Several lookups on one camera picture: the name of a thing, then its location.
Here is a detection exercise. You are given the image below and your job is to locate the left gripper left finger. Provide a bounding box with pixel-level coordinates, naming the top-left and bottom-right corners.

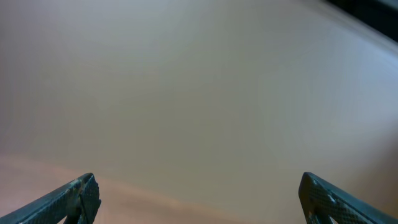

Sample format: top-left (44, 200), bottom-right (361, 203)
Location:
top-left (1, 173), bottom-right (101, 224)

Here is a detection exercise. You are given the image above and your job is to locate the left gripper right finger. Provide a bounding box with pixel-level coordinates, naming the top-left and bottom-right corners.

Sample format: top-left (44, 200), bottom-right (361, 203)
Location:
top-left (298, 172), bottom-right (397, 224)

